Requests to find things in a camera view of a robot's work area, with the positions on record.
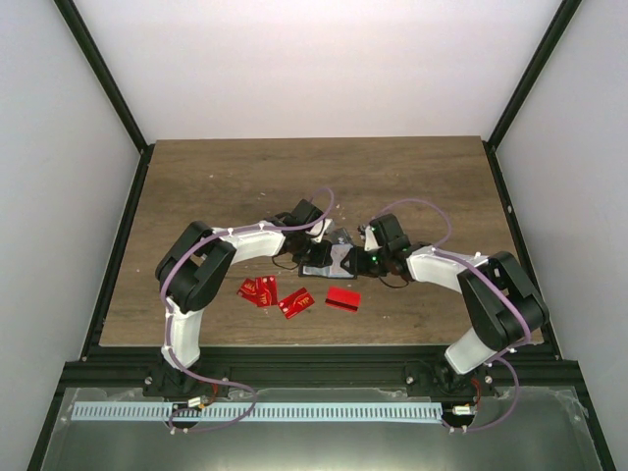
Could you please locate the metal sheet front panel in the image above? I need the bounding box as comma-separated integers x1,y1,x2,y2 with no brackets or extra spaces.
41,387,602,470

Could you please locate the white card red print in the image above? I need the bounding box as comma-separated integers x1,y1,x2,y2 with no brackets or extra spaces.
330,244,352,279

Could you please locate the red magnetic stripe card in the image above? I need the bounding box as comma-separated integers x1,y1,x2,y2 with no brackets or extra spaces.
325,287,361,312

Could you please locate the black VIP card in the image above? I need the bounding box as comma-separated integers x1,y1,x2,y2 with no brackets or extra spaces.
328,228,354,245

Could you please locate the black leather card holder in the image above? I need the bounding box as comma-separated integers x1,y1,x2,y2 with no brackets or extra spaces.
298,265,356,280

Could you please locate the black aluminium frame rail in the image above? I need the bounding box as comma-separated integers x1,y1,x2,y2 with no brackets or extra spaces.
58,344,586,400

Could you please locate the light blue slotted cable duct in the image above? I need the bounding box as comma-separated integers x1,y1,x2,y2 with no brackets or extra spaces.
71,401,443,424

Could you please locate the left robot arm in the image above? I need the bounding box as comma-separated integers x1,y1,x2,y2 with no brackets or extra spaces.
145,196,335,396

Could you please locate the red VIP card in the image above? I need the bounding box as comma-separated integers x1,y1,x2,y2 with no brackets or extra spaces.
278,288,315,319

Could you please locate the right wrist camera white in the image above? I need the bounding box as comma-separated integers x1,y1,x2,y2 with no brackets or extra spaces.
358,225,380,252

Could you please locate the red VIP card overlapped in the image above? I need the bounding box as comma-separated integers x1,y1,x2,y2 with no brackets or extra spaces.
255,276,278,307

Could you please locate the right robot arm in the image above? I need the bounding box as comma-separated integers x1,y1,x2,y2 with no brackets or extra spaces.
333,214,550,395

